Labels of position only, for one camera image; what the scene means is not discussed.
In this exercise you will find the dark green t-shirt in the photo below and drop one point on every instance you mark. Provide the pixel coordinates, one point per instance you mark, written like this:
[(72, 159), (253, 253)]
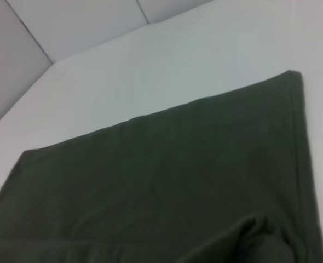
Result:
[(164, 191)]

